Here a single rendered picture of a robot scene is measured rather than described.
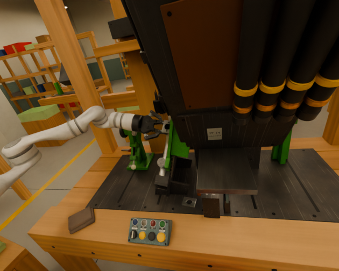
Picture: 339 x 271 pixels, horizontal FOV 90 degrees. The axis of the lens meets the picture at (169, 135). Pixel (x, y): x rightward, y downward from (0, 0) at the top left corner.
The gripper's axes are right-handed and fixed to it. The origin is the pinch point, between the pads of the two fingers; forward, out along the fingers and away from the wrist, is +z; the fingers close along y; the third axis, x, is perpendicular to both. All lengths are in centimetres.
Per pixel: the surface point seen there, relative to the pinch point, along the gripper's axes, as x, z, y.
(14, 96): 404, -587, 135
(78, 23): 677, -729, 718
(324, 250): -10, 54, -32
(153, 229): -3.5, 3.4, -38.6
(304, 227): -5, 52, -27
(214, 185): -18.5, 20.0, -19.6
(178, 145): -5.7, 7.1, -7.6
